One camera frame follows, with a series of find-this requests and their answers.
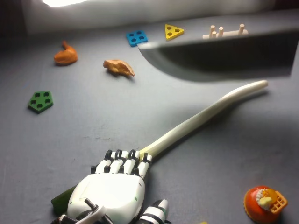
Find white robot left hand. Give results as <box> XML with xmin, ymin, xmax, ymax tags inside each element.
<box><xmin>67</xmin><ymin>149</ymin><xmax>169</xmax><ymax>224</ymax></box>

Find long white green leek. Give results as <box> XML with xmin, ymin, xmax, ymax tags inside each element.
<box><xmin>50</xmin><ymin>80</ymin><xmax>269</xmax><ymax>210</ymax></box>

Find green pentagon wooden block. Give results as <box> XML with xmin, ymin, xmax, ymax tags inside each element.
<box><xmin>28</xmin><ymin>91</ymin><xmax>54</xmax><ymax>114</ymax></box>

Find toy fried chicken wing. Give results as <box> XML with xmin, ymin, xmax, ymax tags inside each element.
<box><xmin>103</xmin><ymin>58</ymin><xmax>135</xmax><ymax>77</ymax></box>

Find toy fried chicken drumstick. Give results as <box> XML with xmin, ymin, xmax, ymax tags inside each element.
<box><xmin>53</xmin><ymin>41</ymin><xmax>78</xmax><ymax>66</ymax></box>

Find orange toy cake with waffle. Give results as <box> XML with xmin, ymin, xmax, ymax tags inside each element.
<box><xmin>243</xmin><ymin>185</ymin><xmax>288</xmax><ymax>224</ymax></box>

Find blue square four-hole block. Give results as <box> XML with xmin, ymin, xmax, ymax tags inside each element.
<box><xmin>126</xmin><ymin>30</ymin><xmax>149</xmax><ymax>48</ymax></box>

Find yellow triangle three-hole block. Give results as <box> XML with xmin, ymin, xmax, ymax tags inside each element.
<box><xmin>164</xmin><ymin>24</ymin><xmax>185</xmax><ymax>42</ymax></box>

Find wooden peg board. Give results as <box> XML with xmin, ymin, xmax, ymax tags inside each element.
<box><xmin>202</xmin><ymin>24</ymin><xmax>249</xmax><ymax>40</ymax></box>

